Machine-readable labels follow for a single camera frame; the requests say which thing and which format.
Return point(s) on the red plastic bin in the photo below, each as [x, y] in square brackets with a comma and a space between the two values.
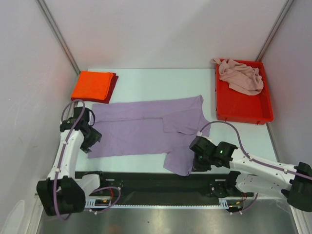
[238, 107]

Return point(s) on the aluminium frame rail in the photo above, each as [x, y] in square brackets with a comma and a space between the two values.
[174, 190]

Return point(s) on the purple t-shirt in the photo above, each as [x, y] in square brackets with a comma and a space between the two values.
[149, 128]

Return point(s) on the left aluminium corner post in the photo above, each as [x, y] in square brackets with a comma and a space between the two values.
[57, 33]

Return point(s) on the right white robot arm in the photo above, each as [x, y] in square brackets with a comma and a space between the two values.
[251, 174]

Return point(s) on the aluminium corner post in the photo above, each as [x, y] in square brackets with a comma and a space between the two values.
[57, 33]
[276, 26]

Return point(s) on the folded dark red t-shirt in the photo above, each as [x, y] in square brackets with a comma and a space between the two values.
[112, 90]

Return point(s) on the crumpled pink t-shirt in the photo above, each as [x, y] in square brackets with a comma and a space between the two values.
[239, 76]

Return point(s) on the right aluminium corner post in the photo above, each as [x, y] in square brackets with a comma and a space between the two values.
[276, 26]

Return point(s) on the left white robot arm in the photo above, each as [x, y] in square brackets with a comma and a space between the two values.
[61, 193]

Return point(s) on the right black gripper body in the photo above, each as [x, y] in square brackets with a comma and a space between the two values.
[199, 163]

